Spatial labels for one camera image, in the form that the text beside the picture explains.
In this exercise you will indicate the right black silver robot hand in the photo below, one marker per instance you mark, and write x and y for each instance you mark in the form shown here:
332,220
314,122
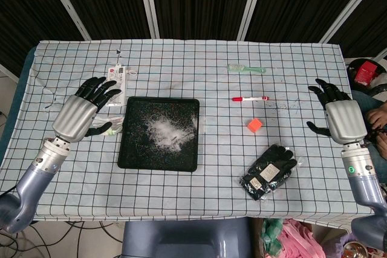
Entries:
346,119

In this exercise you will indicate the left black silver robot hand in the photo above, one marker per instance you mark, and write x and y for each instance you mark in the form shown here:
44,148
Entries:
74,116

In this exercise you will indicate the clear printed plastic food bag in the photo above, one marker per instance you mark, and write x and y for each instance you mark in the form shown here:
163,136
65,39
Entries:
116,120

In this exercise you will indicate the black bag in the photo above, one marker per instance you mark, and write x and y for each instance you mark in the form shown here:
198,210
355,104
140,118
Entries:
379,90

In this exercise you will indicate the black square tray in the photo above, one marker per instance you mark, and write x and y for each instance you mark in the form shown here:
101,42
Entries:
136,155

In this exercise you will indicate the white powder pile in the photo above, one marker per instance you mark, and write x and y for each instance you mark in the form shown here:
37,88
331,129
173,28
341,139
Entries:
164,132

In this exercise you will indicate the person leg in jeans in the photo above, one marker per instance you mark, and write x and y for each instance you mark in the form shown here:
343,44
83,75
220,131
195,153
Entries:
366,102

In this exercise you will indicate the person hand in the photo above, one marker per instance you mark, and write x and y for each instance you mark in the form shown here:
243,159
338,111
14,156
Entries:
376,117

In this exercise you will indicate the red box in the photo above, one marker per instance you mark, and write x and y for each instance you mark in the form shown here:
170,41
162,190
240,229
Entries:
365,72

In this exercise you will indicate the flat white packaged item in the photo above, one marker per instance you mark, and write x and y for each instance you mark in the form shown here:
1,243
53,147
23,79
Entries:
120,73

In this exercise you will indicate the small black triangular tag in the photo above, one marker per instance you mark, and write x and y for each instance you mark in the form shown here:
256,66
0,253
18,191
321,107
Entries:
118,52

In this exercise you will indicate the orange foam cube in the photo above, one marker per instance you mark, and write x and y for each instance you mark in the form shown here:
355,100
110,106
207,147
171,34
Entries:
254,125

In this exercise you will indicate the black gloves in plastic pack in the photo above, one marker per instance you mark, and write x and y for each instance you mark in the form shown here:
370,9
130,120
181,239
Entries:
269,173

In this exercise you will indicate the red white marker pen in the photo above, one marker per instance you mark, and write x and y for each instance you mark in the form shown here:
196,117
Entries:
251,99

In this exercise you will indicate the green plastic brush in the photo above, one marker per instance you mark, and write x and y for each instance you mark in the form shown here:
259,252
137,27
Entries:
242,68

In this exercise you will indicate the pink cloth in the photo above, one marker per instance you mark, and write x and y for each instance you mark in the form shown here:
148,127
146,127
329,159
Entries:
297,240

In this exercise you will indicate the metal bowl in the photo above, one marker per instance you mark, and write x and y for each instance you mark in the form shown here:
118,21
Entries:
353,250

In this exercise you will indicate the green crumpled item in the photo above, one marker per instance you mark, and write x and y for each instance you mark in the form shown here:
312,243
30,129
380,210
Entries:
272,237

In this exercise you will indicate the light blue checkered tablecloth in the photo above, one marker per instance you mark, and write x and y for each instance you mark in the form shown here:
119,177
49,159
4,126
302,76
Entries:
211,191

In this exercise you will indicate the blue-grey robot torso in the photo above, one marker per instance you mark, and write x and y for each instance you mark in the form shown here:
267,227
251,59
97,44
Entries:
187,240

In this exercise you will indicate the white partition frame post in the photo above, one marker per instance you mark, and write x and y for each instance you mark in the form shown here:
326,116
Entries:
347,7
66,5
252,2
148,4

